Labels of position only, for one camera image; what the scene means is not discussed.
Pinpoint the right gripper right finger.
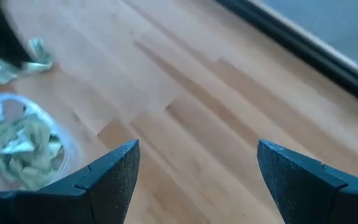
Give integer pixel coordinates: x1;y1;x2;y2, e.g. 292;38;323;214
257;139;358;224

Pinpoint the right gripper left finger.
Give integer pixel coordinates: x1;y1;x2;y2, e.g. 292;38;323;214
0;139;141;224

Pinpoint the green white sweetener packet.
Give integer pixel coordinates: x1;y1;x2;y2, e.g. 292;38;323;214
19;37;55;75
0;136;37;156
14;164;55;190
0;57;21;85
23;114;53;147

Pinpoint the black aluminium table frame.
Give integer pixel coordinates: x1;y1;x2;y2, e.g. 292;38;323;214
214;0;358;110

